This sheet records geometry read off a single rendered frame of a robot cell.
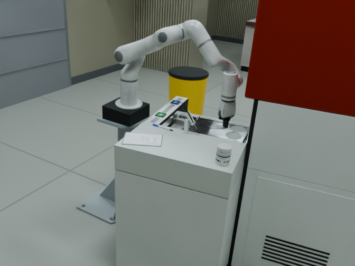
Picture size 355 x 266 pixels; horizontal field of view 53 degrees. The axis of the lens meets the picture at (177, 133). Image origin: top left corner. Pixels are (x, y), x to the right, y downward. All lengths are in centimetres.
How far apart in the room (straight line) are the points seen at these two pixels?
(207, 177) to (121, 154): 47
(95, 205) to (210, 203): 144
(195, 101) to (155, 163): 231
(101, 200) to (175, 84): 160
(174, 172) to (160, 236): 43
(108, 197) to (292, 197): 160
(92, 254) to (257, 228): 114
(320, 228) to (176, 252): 81
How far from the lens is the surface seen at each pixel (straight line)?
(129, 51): 231
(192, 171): 174
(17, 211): 313
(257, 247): 235
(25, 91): 536
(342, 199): 209
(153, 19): 679
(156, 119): 222
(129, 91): 245
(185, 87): 396
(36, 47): 537
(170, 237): 203
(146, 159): 182
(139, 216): 203
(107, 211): 297
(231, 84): 198
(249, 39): 717
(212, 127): 229
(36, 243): 280
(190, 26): 204
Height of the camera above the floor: 182
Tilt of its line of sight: 25 degrees down
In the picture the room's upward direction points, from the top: 4 degrees clockwise
